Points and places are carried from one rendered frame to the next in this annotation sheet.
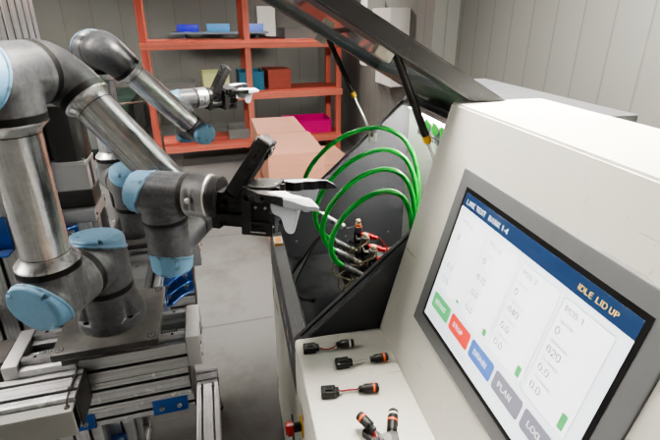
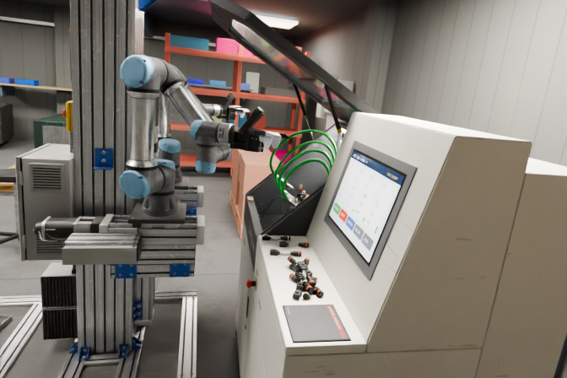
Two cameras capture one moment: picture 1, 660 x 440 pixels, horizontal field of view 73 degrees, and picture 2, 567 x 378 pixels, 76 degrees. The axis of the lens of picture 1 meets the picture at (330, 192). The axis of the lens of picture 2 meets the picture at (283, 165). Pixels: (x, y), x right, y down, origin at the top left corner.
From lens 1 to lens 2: 0.61 m
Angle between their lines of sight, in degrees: 10
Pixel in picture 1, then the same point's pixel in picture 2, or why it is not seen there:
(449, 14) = (377, 86)
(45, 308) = (139, 184)
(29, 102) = (155, 83)
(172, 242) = (209, 153)
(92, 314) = (152, 202)
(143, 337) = (176, 218)
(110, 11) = not seen: hidden behind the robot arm
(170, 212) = (211, 138)
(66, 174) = not seen: hidden behind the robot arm
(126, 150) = (189, 114)
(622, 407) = (394, 212)
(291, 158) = (261, 169)
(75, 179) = not seen: hidden behind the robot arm
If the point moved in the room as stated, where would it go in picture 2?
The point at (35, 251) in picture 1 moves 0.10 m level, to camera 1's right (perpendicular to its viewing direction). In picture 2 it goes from (140, 155) to (166, 158)
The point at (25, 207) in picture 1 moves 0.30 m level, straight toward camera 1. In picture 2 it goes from (141, 132) to (166, 147)
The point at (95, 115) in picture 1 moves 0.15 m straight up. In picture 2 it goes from (178, 95) to (180, 56)
